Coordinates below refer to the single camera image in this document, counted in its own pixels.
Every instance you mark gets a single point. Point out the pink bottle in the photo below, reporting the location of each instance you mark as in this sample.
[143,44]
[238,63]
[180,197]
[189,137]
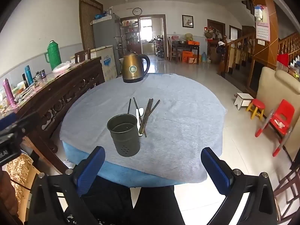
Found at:
[9,93]

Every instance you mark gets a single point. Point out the orange cardboard boxes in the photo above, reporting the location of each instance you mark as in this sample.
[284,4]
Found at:
[190,57]

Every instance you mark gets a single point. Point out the carved wooden sideboard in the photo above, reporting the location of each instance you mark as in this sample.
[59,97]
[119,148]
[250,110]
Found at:
[58,98]

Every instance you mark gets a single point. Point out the small black bottle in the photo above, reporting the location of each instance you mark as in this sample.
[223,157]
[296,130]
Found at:
[25,80]

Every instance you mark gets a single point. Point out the person's legs black pants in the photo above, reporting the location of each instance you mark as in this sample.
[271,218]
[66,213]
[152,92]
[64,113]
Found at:
[152,206]

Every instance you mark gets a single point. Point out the gold electric kettle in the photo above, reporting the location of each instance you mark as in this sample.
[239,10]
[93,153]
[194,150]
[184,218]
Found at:
[133,70]

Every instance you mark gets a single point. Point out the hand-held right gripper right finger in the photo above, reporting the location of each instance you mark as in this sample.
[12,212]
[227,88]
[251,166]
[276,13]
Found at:
[215,173]

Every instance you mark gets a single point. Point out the beige sofa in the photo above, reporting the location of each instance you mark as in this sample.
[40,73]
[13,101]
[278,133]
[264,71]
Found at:
[269,86]

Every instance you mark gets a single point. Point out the red plastic child chair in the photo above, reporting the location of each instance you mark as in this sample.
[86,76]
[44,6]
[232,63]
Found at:
[282,114]

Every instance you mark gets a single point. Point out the dark slatted wooden chair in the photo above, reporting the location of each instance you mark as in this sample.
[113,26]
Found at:
[287,187]

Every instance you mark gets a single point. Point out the short black chopstick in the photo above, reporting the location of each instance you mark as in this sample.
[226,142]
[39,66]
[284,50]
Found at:
[129,105]

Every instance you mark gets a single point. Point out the gold patterned cushion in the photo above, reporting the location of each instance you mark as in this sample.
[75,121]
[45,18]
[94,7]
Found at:
[20,168]

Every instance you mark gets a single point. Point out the framed wall picture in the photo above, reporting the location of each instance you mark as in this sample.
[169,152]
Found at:
[187,21]

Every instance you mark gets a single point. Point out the grey refrigerator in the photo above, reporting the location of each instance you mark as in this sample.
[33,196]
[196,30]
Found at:
[105,32]

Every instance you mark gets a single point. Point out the small white stool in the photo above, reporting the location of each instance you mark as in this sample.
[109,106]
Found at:
[245,97]

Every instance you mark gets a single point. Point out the dark wooden side table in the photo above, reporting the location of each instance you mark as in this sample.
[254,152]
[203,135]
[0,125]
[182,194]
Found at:
[187,45]

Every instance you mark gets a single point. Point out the green thermos jug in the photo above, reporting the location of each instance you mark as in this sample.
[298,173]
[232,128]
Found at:
[54,56]

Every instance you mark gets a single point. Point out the grey tablecloth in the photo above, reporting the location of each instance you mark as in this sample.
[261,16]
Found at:
[182,121]

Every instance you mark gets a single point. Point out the blue water jug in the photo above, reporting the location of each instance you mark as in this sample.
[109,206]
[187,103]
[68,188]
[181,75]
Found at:
[204,57]

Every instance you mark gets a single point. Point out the brown wooden door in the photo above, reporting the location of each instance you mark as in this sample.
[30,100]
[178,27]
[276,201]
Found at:
[90,21]

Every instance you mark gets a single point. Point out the metal utensil holder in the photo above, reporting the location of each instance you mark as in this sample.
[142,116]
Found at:
[124,140]

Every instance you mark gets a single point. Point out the red and yellow stool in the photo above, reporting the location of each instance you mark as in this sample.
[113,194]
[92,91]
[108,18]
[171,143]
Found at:
[257,104]

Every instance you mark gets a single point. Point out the person's left forearm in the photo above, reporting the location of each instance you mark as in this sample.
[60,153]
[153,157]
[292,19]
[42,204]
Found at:
[8,192]

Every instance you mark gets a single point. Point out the shelf with bottles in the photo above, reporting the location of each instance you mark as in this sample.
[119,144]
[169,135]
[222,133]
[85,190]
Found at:
[130,35]

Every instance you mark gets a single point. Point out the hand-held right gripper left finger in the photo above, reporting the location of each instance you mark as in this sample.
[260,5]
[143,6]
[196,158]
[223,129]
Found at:
[91,171]

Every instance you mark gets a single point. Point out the brown wooden chopstick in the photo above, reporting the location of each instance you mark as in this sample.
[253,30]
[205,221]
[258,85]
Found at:
[148,112]
[145,113]
[154,106]

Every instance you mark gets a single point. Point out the round wall clock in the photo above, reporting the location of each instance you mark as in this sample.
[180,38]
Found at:
[137,11]

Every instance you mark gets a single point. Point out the white plastic spoon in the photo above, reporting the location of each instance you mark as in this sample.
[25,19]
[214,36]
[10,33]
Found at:
[141,110]

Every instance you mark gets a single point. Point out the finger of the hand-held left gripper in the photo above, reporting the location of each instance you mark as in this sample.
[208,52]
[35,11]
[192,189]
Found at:
[27,121]

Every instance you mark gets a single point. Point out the blue table cover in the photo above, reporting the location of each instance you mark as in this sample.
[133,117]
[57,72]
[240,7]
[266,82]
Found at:
[121,175]

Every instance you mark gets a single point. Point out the blue drink bottle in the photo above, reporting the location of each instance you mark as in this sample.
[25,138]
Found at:
[28,75]

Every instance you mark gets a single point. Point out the white chopstick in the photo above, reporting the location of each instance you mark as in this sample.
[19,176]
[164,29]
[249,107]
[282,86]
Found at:
[137,119]

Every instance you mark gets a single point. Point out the wooden stair railing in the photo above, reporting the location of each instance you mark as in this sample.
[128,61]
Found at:
[239,42]

